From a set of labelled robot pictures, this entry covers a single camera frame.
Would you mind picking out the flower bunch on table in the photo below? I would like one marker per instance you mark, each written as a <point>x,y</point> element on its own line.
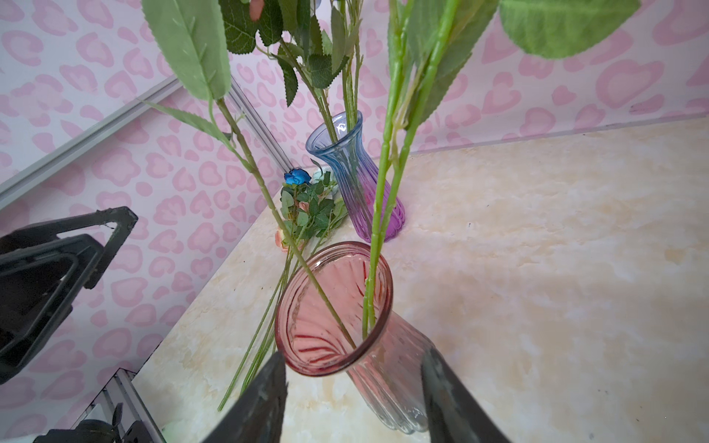
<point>311,213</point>

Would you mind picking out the red grey glass vase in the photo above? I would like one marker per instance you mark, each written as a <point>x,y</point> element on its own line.
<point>318,329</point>

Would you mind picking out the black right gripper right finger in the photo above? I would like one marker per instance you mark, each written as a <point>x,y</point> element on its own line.
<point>453,413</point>

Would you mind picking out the aluminium frame post left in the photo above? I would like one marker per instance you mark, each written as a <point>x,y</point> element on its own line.
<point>271,145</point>

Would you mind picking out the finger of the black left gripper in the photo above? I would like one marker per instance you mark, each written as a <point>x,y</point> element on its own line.
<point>36,297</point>
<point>53,237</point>

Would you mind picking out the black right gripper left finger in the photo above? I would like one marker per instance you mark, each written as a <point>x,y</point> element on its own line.
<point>258,414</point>

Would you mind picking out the cream and red rose stem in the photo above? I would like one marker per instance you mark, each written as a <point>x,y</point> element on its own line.
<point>191,37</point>

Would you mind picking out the purple blue glass vase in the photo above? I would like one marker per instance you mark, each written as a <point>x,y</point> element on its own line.
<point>354,170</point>

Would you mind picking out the pink double rose stem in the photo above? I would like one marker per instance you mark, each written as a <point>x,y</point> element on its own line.
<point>289,32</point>

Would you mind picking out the green leafy flower stem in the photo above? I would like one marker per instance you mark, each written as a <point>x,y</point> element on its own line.
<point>429,43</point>

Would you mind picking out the blue flower stem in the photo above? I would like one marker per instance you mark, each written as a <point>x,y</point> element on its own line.
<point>297,177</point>

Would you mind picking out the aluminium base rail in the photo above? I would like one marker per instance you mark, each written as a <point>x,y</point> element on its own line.
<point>117,414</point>

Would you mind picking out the aluminium diagonal frame bar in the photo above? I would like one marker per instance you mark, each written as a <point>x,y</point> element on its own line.
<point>35,174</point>

